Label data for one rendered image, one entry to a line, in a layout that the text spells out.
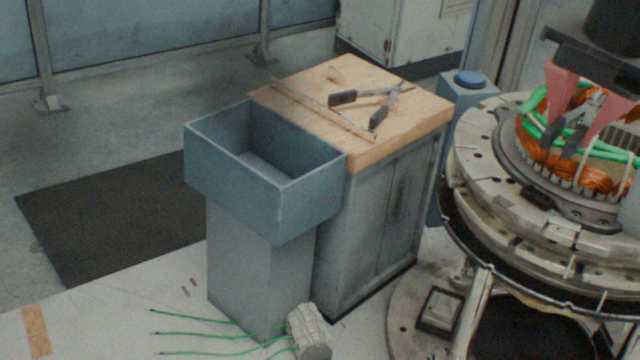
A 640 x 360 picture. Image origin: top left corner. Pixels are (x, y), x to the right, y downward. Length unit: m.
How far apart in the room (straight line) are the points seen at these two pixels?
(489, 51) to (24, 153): 1.93
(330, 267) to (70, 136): 2.02
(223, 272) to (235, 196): 0.16
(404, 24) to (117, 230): 1.53
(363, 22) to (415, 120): 2.43
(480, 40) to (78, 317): 0.77
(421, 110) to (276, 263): 0.27
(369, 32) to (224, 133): 2.43
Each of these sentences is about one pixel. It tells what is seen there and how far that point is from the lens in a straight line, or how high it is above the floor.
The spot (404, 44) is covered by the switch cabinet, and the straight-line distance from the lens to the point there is 3.18.
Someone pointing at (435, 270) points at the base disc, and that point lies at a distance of 1.07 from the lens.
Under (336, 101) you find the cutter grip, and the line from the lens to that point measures 0.86.
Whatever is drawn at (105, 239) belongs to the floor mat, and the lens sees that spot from 2.31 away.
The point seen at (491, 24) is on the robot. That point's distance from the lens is 1.23.
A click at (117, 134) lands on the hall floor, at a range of 2.83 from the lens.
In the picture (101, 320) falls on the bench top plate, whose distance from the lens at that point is 1.00.
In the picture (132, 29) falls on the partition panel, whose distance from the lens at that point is 3.04.
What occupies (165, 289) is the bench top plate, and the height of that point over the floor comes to 0.78.
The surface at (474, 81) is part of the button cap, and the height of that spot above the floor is 1.04.
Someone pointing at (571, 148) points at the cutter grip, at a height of 1.21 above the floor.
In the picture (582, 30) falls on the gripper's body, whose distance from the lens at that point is 0.60.
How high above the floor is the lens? 1.51
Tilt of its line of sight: 36 degrees down
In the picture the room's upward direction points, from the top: 6 degrees clockwise
